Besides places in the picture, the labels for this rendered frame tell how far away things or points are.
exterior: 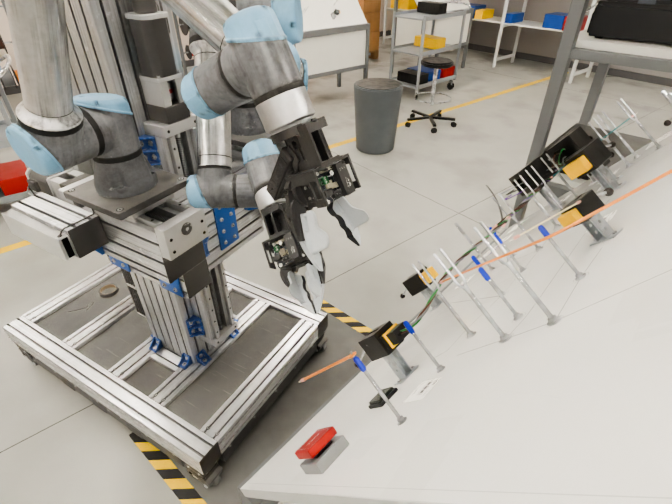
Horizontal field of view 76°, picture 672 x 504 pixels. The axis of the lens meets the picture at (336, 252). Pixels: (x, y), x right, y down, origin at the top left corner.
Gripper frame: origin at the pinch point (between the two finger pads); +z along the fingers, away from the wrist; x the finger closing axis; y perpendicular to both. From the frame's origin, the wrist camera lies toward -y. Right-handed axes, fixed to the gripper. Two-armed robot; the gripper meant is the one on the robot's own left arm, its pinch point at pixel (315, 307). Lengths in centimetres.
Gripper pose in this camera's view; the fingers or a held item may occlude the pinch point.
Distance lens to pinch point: 81.4
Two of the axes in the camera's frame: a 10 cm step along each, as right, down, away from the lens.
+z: 3.3, 9.1, -2.7
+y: -3.1, -1.6, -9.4
